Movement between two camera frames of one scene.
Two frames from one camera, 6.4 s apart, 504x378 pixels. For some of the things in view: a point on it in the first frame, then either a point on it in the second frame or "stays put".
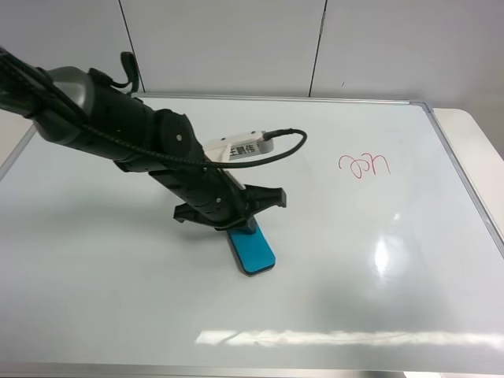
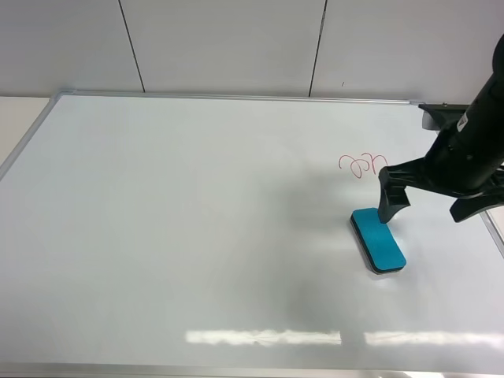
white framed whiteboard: x=387 y=259 stays put
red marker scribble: x=373 y=159 stays put
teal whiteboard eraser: x=253 y=251 → x=378 y=245
